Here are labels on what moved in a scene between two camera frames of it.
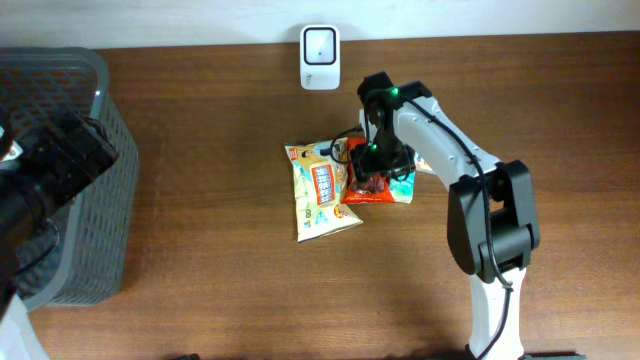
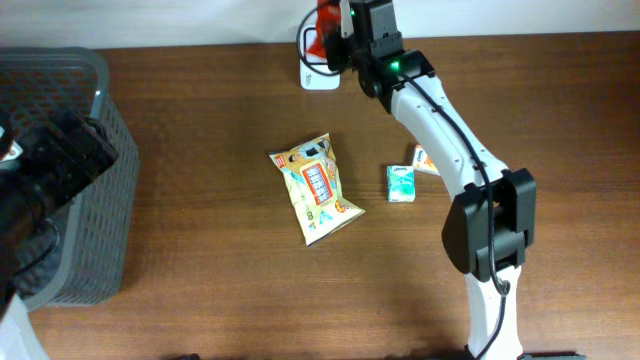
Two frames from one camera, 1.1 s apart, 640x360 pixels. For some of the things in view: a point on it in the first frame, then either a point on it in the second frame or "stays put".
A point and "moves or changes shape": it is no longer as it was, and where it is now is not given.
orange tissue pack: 422,165 stays put
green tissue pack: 402,191 stays put
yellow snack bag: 320,187 moves or changes shape
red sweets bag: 365,190 -> 328,21
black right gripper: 365,162 -> 337,59
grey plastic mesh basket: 86,252 stays put
